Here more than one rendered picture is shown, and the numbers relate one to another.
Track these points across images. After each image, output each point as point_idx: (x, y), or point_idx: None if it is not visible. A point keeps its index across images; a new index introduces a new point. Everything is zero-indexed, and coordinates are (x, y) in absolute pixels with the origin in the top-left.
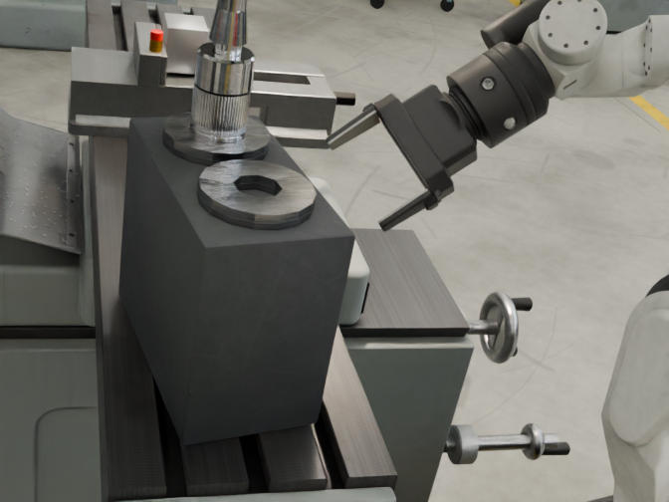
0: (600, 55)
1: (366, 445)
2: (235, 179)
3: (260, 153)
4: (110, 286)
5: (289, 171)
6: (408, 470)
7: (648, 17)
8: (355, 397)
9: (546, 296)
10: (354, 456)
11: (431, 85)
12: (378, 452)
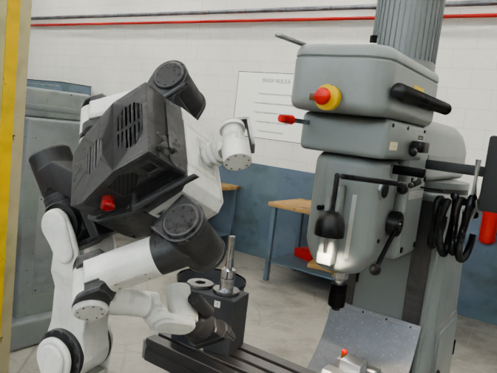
0: (168, 308)
1: (157, 339)
2: (205, 282)
3: (213, 290)
4: (247, 345)
5: (200, 286)
6: None
7: (159, 297)
8: (168, 345)
9: None
10: (157, 337)
11: (213, 316)
12: (153, 339)
